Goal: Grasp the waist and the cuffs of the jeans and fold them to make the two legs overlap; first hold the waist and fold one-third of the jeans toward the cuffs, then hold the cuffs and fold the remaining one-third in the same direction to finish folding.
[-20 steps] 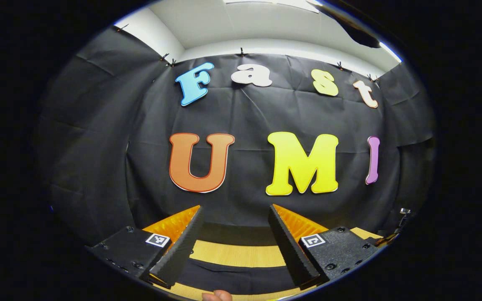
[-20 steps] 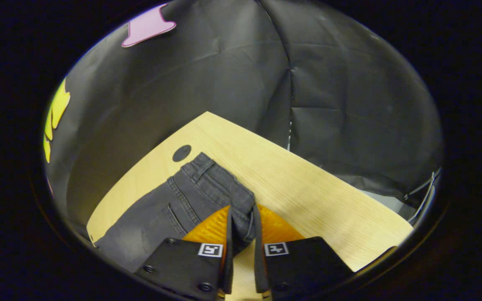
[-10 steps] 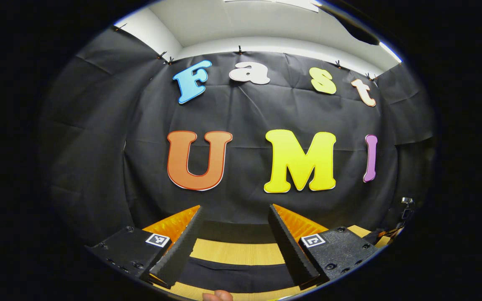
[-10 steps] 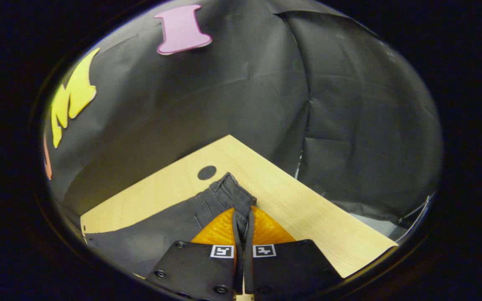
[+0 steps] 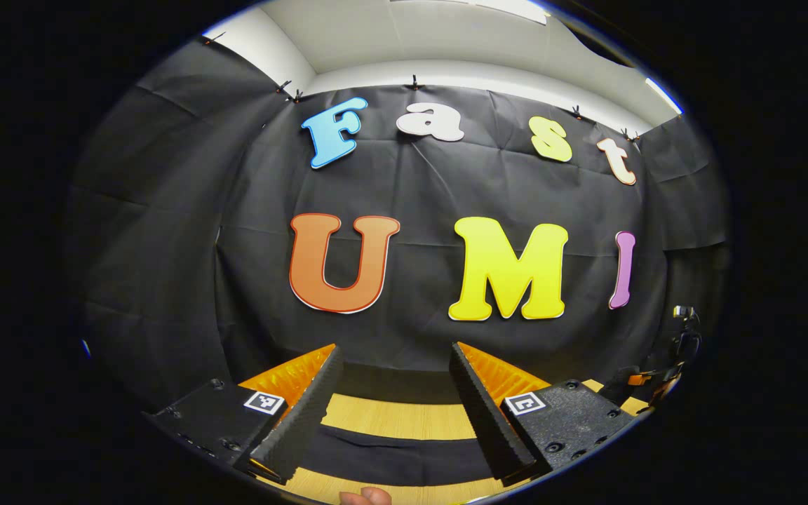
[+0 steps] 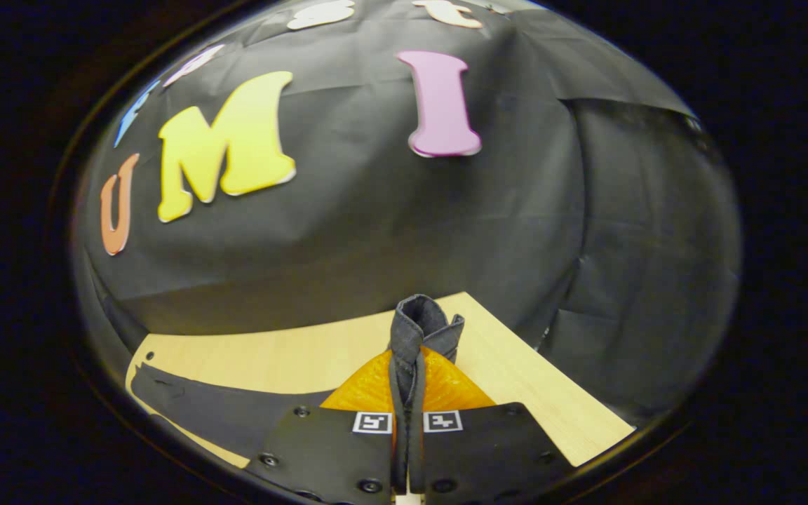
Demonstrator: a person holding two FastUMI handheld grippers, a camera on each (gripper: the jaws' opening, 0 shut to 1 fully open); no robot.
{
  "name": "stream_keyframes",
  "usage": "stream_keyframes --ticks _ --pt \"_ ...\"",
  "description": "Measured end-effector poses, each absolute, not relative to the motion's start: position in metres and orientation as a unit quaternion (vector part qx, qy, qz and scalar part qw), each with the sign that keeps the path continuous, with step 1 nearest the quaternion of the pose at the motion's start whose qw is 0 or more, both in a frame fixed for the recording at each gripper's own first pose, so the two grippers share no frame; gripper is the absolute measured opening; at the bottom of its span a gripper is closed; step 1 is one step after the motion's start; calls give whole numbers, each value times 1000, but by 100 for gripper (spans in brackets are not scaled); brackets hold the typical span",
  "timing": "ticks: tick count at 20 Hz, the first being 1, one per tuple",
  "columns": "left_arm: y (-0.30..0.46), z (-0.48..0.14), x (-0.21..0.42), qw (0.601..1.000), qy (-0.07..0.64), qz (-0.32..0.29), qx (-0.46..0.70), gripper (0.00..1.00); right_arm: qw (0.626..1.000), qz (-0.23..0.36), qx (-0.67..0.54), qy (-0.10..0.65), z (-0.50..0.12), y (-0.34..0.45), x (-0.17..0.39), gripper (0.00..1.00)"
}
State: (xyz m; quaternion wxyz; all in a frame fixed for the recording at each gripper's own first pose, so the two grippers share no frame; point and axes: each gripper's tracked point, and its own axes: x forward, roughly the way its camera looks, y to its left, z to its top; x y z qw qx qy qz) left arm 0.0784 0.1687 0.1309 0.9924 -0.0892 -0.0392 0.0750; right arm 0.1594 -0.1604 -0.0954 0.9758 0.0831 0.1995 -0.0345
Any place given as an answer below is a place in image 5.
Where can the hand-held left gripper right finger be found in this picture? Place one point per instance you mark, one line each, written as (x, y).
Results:
(485, 421)

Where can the ceiling light panel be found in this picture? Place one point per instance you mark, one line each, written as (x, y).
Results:
(665, 97)
(513, 8)

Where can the row of black cloth clips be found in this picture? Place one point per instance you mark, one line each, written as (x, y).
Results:
(414, 83)

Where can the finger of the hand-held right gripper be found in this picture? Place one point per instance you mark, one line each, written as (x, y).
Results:
(646, 380)

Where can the black jeans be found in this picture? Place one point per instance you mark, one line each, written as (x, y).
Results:
(404, 452)

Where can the black backdrop cloth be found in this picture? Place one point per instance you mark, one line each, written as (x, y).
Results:
(418, 182)

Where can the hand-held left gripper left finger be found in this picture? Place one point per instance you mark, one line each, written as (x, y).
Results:
(309, 414)

